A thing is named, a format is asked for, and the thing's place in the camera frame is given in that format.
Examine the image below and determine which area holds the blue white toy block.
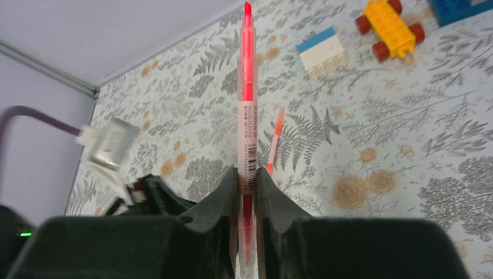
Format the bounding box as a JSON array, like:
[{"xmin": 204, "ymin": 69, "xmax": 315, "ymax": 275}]
[{"xmin": 296, "ymin": 27, "xmax": 349, "ymax": 80}]

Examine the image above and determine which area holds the blue grey toy block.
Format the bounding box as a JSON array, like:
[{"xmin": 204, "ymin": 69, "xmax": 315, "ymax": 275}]
[{"xmin": 428, "ymin": 0, "xmax": 492, "ymax": 27}]

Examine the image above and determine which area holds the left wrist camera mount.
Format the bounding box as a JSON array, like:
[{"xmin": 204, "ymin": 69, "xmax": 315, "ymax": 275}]
[{"xmin": 76, "ymin": 117, "xmax": 140, "ymax": 205}]

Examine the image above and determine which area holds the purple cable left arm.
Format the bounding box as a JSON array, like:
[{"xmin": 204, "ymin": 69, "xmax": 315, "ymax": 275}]
[{"xmin": 0, "ymin": 105, "xmax": 83, "ymax": 201}]

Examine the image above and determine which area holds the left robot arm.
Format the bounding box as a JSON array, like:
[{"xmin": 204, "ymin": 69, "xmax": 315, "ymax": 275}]
[{"xmin": 1, "ymin": 174, "xmax": 197, "ymax": 278}]

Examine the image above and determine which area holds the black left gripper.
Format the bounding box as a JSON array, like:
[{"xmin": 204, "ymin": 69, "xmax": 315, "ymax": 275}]
[{"xmin": 102, "ymin": 174, "xmax": 197, "ymax": 218}]

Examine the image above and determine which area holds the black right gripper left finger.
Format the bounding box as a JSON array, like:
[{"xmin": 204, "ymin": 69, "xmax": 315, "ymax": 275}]
[{"xmin": 8, "ymin": 168, "xmax": 238, "ymax": 278}]

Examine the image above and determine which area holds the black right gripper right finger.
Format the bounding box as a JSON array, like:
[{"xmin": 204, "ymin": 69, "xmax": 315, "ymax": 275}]
[{"xmin": 256, "ymin": 168, "xmax": 469, "ymax": 278}]

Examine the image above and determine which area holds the orange toy car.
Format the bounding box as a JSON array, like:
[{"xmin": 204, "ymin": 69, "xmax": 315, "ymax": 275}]
[{"xmin": 355, "ymin": 1, "xmax": 426, "ymax": 62}]

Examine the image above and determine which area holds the red gel pen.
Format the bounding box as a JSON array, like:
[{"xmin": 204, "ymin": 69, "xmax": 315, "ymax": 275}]
[{"xmin": 266, "ymin": 108, "xmax": 285, "ymax": 176}]

